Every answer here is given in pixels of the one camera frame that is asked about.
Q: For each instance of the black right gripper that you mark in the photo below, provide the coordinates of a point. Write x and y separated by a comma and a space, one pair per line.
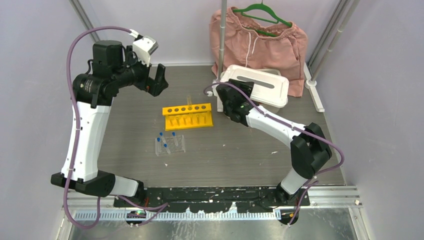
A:
246, 86

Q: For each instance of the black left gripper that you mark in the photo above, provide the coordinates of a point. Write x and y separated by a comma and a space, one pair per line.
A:
155, 86

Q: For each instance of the white plastic bin lid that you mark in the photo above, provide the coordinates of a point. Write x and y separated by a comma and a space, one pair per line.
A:
246, 74

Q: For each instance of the blue capped tube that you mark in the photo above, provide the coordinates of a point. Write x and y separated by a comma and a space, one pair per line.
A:
158, 146
167, 148
162, 137
175, 139

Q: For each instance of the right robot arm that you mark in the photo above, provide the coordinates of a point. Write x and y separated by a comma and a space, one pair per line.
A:
309, 149

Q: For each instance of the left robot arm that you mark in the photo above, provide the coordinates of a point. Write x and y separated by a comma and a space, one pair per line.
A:
112, 67

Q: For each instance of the beige plastic bin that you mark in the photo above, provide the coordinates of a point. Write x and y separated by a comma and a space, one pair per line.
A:
276, 90

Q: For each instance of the yellow test tube rack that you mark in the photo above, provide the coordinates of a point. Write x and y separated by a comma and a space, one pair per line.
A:
183, 117

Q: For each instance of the clear acrylic tube rack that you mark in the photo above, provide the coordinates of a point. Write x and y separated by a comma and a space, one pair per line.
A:
181, 148

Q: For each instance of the pink shorts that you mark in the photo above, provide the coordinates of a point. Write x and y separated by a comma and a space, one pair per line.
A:
277, 46

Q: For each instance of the right white pole foot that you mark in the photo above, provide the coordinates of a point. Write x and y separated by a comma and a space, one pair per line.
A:
312, 87

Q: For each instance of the grey rack pole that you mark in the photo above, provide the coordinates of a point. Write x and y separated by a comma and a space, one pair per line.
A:
221, 52

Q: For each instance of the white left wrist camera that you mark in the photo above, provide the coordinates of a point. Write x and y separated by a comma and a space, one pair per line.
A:
144, 47

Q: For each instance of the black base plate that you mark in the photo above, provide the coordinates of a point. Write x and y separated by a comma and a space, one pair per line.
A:
246, 199

